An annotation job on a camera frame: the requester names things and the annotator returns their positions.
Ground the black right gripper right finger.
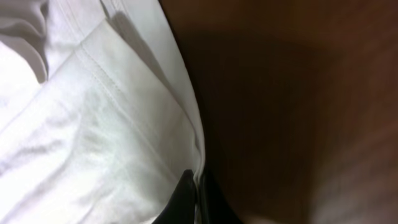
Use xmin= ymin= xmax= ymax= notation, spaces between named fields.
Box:
xmin=199 ymin=169 xmax=243 ymax=224

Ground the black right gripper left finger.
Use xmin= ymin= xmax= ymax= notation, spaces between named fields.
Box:
xmin=152 ymin=170 xmax=197 ymax=224

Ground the white Puma t-shirt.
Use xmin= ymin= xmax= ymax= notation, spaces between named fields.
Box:
xmin=1 ymin=1 xmax=205 ymax=223

